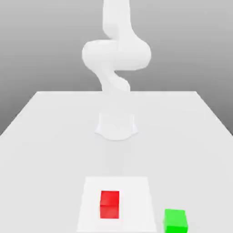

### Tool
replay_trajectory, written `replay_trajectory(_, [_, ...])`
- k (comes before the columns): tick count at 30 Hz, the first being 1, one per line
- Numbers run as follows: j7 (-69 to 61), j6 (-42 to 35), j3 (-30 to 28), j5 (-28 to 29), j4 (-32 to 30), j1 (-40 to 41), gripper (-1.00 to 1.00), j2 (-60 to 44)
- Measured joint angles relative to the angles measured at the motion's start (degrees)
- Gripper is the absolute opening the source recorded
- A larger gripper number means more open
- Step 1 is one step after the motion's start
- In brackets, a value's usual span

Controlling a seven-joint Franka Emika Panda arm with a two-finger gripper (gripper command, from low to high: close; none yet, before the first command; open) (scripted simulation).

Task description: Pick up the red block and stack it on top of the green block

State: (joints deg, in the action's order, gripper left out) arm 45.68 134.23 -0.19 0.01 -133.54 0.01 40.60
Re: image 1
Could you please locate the small red cube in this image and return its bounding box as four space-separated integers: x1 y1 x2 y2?
99 190 120 219

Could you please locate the small green cube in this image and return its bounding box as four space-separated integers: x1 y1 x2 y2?
162 208 188 233

